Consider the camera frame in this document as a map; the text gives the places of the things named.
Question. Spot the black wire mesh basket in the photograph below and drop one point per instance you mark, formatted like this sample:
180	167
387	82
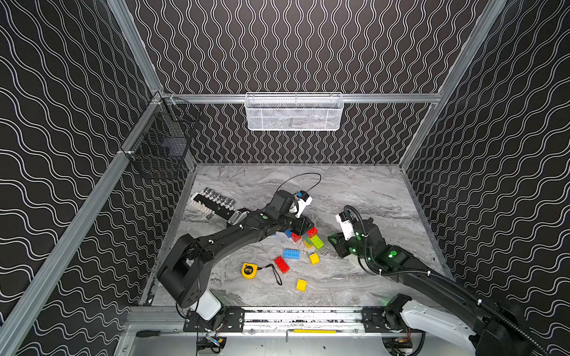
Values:
162	151

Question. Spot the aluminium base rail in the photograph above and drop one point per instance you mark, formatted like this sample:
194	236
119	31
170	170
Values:
260	320

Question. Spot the white wire mesh basket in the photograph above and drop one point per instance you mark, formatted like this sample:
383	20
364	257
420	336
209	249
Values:
289	111

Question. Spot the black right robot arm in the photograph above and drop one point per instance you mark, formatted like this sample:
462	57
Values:
470	321

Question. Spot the yellow tape measure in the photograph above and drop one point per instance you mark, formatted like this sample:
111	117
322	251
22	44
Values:
249	271

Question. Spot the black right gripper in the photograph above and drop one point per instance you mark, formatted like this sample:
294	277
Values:
338	244

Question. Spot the red square lego brick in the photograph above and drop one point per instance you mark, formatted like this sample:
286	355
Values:
296	238

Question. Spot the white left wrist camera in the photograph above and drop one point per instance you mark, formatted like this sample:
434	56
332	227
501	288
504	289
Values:
302	200

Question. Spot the light blue long lego brick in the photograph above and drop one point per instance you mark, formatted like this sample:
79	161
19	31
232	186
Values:
292	254

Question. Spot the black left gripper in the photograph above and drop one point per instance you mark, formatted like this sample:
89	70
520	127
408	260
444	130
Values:
300	223

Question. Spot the black socket set holder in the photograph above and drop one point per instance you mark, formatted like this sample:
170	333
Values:
212	203

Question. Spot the yellow lego brick front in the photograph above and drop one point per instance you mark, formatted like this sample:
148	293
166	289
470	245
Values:
301	285

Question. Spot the red long lego brick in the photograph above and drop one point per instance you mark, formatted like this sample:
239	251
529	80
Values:
281	264

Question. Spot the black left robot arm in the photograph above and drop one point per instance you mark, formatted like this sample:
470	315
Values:
186	270

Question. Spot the yellow small lego brick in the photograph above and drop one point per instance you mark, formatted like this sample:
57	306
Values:
314	259

